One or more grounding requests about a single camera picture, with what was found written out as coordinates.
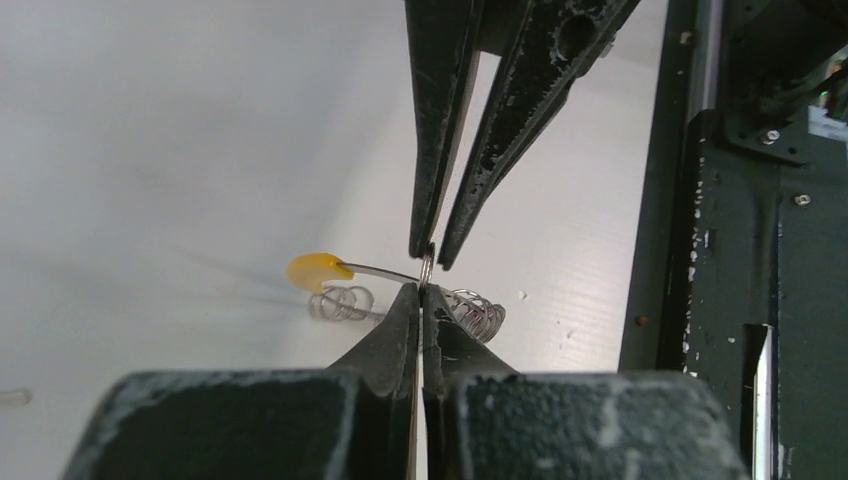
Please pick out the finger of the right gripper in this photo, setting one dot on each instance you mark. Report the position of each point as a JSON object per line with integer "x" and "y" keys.
{"x": 552, "y": 44}
{"x": 442, "y": 38}

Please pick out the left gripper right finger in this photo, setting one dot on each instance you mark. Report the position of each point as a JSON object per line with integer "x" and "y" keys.
{"x": 486, "y": 420}

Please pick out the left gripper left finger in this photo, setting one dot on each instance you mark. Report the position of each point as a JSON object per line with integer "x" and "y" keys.
{"x": 354, "y": 419}

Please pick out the metal keyring with yellow tip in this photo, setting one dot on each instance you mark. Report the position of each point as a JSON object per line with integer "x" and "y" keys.
{"x": 347, "y": 291}

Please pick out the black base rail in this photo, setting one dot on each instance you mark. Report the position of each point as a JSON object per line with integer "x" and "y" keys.
{"x": 740, "y": 267}

